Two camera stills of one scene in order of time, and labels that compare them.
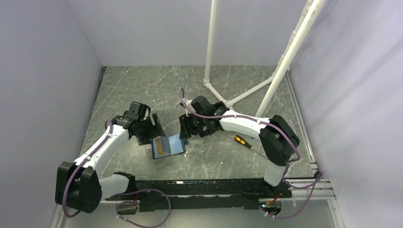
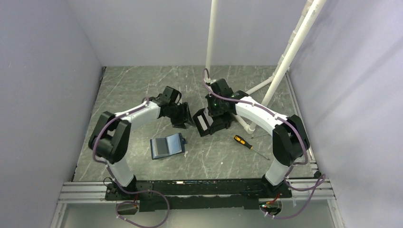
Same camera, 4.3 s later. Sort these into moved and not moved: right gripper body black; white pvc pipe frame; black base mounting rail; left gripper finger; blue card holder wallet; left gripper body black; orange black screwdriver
Moved: left gripper finger; right gripper body black; left gripper body black
Not moved: orange black screwdriver; white pvc pipe frame; blue card holder wallet; black base mounting rail
